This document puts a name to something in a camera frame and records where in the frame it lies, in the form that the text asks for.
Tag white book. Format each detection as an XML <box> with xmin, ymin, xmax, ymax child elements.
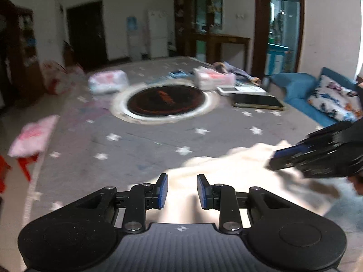
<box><xmin>217</xmin><ymin>85</ymin><xmax>267</xmax><ymax>96</ymax></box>

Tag wooden console table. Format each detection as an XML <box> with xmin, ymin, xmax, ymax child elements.
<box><xmin>187</xmin><ymin>32</ymin><xmax>251</xmax><ymax>71</ymax></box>

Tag dark tablet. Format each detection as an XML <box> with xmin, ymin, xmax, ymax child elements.
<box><xmin>233</xmin><ymin>93</ymin><xmax>285</xmax><ymax>111</ymax></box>

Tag round black table hotplate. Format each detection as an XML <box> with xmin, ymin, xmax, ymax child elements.
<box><xmin>110</xmin><ymin>83</ymin><xmax>220</xmax><ymax>124</ymax></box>

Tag white plastic bag pink print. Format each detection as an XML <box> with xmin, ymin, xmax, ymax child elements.
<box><xmin>88</xmin><ymin>69</ymin><xmax>129</xmax><ymax>95</ymax></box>

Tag water dispenser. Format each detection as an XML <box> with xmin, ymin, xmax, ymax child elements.
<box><xmin>126</xmin><ymin>16</ymin><xmax>142</xmax><ymax>61</ymax></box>

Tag person's right hand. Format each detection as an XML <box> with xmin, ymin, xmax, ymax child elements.
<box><xmin>347</xmin><ymin>175</ymin><xmax>363</xmax><ymax>197</ymax></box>

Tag dark wooden door frame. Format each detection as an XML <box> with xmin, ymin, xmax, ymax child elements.
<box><xmin>254</xmin><ymin>0</ymin><xmax>305</xmax><ymax>78</ymax></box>

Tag blue booklet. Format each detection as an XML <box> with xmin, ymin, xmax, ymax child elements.
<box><xmin>167</xmin><ymin>69</ymin><xmax>193</xmax><ymax>80</ymax></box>

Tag heap of clothes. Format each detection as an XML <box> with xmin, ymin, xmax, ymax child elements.
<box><xmin>213</xmin><ymin>61</ymin><xmax>261</xmax><ymax>86</ymax></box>

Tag wooden display cabinet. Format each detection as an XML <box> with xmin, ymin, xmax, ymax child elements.
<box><xmin>174</xmin><ymin>0</ymin><xmax>223</xmax><ymax>58</ymax></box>

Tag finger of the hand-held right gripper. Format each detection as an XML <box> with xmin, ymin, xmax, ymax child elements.
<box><xmin>301</xmin><ymin>123</ymin><xmax>351</xmax><ymax>148</ymax></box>
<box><xmin>268</xmin><ymin>143</ymin><xmax>312</xmax><ymax>172</ymax></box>

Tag dark wooden door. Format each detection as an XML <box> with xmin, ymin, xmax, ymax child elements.
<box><xmin>66</xmin><ymin>0</ymin><xmax>108</xmax><ymax>69</ymax></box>

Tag white tissue pack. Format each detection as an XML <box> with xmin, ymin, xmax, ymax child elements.
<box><xmin>194</xmin><ymin>66</ymin><xmax>236</xmax><ymax>91</ymax></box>

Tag blue sofa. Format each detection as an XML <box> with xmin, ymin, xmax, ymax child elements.
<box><xmin>269</xmin><ymin>67</ymin><xmax>363</xmax><ymax>128</ymax></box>

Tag red plastic stool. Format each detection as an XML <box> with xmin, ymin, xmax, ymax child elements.
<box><xmin>0</xmin><ymin>153</ymin><xmax>40</xmax><ymax>194</ymax></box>

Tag red and white bag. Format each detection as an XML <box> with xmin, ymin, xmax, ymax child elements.
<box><xmin>41</xmin><ymin>60</ymin><xmax>86</xmax><ymax>95</ymax></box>

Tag butterfly print cushion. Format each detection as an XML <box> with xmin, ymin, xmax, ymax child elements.
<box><xmin>307</xmin><ymin>74</ymin><xmax>363</xmax><ymax>123</ymax></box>

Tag cream garment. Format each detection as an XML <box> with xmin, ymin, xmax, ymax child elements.
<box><xmin>163</xmin><ymin>140</ymin><xmax>342</xmax><ymax>224</ymax></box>

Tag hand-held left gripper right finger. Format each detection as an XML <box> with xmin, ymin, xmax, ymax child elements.
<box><xmin>198</xmin><ymin>174</ymin><xmax>295</xmax><ymax>233</ymax></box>

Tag white refrigerator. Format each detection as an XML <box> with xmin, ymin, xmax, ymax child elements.
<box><xmin>147</xmin><ymin>9</ymin><xmax>170</xmax><ymax>59</ymax></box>

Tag dark wooden bookshelf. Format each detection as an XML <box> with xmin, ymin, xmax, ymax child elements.
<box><xmin>0</xmin><ymin>0</ymin><xmax>43</xmax><ymax>111</ymax></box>

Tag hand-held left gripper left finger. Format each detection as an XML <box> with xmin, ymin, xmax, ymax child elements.
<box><xmin>72</xmin><ymin>173</ymin><xmax>168</xmax><ymax>233</ymax></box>

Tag grey star-print tablecloth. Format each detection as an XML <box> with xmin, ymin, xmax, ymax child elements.
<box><xmin>24</xmin><ymin>57</ymin><xmax>363</xmax><ymax>233</ymax></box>

